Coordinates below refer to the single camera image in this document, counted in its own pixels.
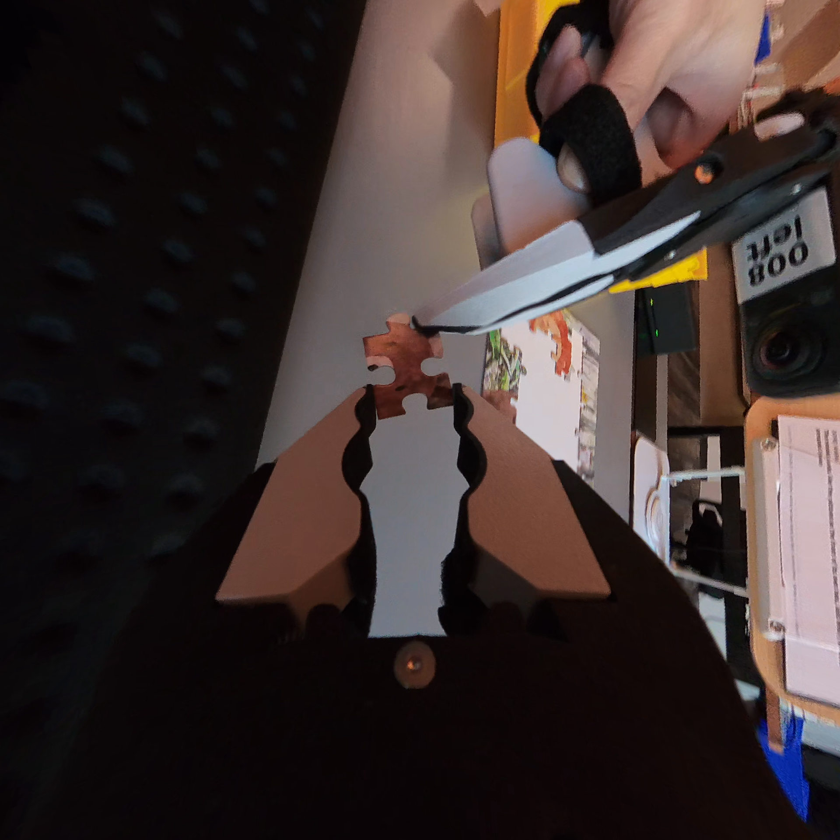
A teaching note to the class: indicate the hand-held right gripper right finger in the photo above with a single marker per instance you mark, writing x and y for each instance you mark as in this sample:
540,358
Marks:
525,518

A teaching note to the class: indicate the brown jigsaw piece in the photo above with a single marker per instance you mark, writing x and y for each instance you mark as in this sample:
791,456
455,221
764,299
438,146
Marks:
407,367

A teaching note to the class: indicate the yellow plastic bin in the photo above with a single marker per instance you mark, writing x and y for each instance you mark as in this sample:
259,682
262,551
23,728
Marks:
515,65

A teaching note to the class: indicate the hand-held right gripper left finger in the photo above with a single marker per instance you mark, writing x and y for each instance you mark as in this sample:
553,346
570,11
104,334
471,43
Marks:
302,518

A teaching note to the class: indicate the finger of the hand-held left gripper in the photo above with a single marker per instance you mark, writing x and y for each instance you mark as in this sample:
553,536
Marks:
558,305
525,275

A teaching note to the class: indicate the wood-edged instruction board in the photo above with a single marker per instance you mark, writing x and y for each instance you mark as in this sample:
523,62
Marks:
807,558

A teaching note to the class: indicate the black device with green light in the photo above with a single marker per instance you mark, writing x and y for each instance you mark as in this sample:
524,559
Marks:
669,321

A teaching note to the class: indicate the person's left hand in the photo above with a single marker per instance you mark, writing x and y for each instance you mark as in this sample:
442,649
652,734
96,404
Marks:
682,59

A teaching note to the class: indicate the partly assembled jigsaw puzzle board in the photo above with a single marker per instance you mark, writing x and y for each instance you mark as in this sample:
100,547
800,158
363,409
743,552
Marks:
544,387

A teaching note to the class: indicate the blue plastic bin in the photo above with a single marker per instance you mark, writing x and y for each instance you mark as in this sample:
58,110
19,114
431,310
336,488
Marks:
787,768

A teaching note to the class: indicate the black perforated chair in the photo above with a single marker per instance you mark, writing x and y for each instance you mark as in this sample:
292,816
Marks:
131,262

